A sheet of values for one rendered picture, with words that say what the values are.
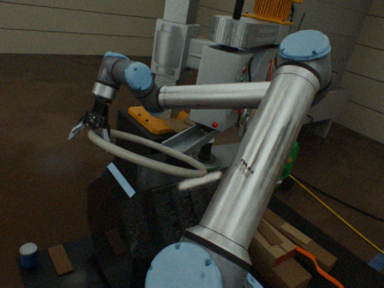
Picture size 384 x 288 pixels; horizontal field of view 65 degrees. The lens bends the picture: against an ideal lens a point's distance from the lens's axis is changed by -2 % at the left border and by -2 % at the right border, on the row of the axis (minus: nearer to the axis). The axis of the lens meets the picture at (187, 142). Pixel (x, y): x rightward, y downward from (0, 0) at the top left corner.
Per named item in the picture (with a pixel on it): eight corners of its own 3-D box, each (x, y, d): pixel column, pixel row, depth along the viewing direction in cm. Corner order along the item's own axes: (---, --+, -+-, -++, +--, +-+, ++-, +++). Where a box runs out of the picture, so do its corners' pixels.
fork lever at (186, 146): (211, 116, 204) (213, 110, 202) (237, 126, 197) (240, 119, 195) (153, 149, 146) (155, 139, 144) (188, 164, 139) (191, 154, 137)
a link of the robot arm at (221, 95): (335, 90, 92) (153, 96, 125) (333, 61, 83) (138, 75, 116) (332, 121, 87) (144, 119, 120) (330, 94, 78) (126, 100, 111)
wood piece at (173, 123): (163, 124, 247) (164, 119, 245) (172, 122, 254) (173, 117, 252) (180, 134, 236) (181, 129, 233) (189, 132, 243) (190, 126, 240)
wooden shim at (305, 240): (279, 228, 259) (280, 227, 258) (285, 223, 266) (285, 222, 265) (306, 245, 244) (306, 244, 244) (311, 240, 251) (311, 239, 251)
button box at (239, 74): (230, 111, 167) (243, 60, 155) (234, 113, 166) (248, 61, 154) (225, 114, 161) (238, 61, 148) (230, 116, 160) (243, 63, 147)
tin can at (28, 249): (37, 267, 196) (36, 252, 191) (20, 269, 192) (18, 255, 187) (38, 255, 204) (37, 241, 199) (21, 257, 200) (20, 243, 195)
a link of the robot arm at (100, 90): (97, 82, 118) (121, 90, 119) (93, 94, 118) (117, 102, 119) (93, 81, 109) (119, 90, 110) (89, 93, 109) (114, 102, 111)
